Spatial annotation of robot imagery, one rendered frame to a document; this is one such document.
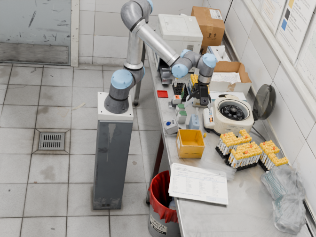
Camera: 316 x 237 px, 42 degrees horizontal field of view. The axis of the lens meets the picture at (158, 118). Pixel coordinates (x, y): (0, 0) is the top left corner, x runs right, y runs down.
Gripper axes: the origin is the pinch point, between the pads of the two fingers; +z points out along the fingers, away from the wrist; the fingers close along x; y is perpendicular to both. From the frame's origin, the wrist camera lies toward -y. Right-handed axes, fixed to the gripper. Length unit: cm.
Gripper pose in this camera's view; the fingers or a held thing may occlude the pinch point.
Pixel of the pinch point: (196, 109)
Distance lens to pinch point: 238.6
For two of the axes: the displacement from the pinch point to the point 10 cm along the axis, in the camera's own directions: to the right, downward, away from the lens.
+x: -9.9, -0.8, -1.3
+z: -1.5, 7.4, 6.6
